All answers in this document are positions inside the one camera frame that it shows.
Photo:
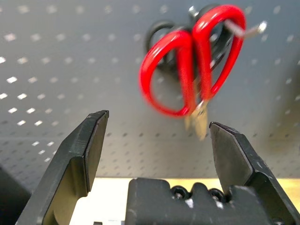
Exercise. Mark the dark grey pegboard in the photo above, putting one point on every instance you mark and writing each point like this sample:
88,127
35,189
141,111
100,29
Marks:
70,70

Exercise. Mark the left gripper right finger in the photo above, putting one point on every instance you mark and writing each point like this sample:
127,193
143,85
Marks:
239,159

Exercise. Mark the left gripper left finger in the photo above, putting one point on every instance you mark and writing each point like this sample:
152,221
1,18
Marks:
70,168

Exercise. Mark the metal scissors peg hook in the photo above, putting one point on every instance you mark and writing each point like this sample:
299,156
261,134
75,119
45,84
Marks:
253,31

